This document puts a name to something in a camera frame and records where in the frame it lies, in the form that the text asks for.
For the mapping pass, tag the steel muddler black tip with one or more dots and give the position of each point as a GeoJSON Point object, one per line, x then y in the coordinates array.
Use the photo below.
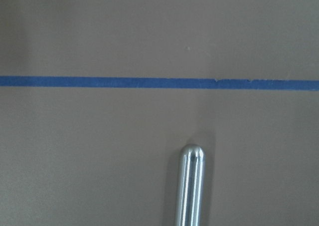
{"type": "Point", "coordinates": [190, 185]}

